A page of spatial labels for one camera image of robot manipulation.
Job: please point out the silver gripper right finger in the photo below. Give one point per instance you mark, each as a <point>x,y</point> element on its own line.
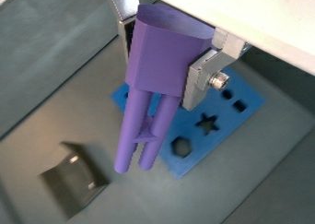
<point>204,71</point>

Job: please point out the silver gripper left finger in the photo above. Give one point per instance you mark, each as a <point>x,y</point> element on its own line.
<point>125,10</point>

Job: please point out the purple three prong object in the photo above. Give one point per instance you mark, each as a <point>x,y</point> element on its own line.
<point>168,40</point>

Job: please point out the blue foam shape board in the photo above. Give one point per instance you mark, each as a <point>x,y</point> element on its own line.
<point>200,129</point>

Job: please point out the dark curved fixture stand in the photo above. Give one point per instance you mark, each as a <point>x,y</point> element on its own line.
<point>74,180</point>

